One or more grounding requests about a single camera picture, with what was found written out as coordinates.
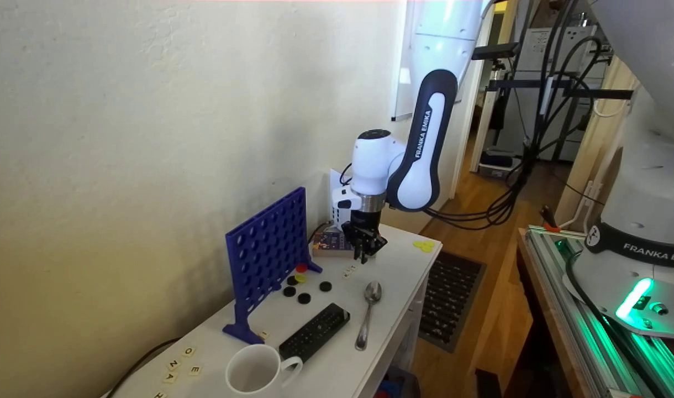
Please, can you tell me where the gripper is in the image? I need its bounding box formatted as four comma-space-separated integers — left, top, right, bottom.
343, 211, 388, 265

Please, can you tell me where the silver spoon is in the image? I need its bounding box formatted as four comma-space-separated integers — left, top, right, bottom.
355, 281, 383, 352

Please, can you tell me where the floor vent grille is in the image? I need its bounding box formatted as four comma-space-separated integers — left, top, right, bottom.
418, 251, 487, 353

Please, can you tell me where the black remote control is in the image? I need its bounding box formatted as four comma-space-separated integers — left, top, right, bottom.
278, 302, 351, 364

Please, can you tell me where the bin of coloured toys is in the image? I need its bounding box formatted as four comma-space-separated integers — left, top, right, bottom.
370, 365, 422, 398

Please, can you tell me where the white mug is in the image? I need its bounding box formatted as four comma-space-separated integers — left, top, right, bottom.
225, 343, 304, 395

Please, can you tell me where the orange clamp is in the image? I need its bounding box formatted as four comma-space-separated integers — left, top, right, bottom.
540, 205, 562, 233

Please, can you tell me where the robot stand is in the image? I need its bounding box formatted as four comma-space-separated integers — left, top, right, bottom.
516, 223, 674, 398

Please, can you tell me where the white cabinet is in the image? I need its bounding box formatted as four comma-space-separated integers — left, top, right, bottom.
500, 24, 614, 162

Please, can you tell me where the blue disc game frame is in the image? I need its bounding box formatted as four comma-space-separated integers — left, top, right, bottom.
222, 187, 323, 345

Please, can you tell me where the black cable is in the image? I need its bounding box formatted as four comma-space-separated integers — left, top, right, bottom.
106, 338, 181, 397

